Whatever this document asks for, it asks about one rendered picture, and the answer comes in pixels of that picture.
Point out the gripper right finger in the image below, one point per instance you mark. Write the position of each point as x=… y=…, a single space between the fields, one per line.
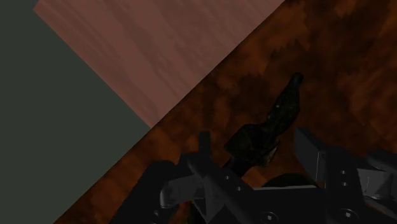
x=341 y=173

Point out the black bottle-shaped figure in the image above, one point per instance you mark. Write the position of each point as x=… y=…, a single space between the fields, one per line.
x=273 y=130

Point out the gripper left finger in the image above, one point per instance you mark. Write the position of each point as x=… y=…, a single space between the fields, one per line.
x=214 y=186

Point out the brown wooden table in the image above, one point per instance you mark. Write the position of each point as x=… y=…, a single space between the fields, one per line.
x=325 y=62

